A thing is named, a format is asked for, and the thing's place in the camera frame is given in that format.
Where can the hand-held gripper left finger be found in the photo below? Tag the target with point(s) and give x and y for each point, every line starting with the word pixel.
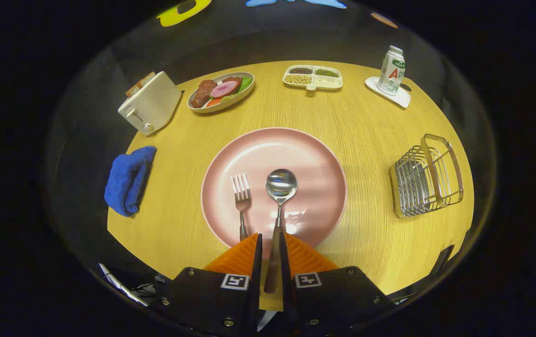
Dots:
pixel 257 262

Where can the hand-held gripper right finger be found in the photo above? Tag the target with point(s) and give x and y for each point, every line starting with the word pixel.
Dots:
pixel 284 262

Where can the pink round plate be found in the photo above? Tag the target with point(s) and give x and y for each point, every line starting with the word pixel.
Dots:
pixel 296 150

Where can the white strip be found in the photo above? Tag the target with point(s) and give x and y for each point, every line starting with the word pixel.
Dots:
pixel 122 286

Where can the blue folded cloth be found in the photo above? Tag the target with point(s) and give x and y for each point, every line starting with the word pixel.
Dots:
pixel 127 180

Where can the orange carrot slice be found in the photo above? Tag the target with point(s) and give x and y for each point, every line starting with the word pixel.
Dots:
pixel 213 102

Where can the pink ham slice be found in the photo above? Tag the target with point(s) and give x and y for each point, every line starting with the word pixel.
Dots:
pixel 224 89

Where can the brown meat piece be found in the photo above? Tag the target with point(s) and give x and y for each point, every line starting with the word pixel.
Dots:
pixel 202 93

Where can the green lettuce leaf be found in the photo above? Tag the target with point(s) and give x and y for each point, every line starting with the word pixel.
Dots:
pixel 246 83

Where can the white divided bean tray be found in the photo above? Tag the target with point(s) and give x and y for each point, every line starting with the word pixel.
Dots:
pixel 328 83

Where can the white toaster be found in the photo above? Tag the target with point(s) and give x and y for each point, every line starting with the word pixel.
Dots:
pixel 153 105

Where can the white square coaster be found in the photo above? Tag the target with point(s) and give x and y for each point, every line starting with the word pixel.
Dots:
pixel 401 99

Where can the toast slice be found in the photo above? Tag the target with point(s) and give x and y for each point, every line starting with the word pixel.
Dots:
pixel 139 84

